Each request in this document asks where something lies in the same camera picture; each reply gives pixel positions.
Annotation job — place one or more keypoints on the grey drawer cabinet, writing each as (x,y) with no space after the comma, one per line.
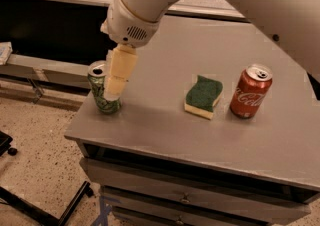
(274,154)

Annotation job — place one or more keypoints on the drawer with knob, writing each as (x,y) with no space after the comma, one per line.
(231,202)
(145,210)

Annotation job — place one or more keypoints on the green and yellow sponge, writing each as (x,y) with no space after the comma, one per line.
(202,98)

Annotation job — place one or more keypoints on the white object on bench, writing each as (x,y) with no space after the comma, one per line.
(5,52)

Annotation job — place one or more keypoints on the top drawer with knob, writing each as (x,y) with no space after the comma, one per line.
(231,202)

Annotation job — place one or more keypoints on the red Coca-Cola can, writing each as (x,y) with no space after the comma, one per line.
(253,85)

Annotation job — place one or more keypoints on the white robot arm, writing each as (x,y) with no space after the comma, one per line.
(293,25)

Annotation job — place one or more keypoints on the green soda can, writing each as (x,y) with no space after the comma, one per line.
(96,76)

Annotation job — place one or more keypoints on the black chair base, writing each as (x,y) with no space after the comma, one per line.
(45,171)

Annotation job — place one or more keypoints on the grey metal bench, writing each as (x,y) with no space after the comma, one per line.
(39,73)

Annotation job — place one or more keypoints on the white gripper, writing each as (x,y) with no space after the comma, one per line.
(129,23)

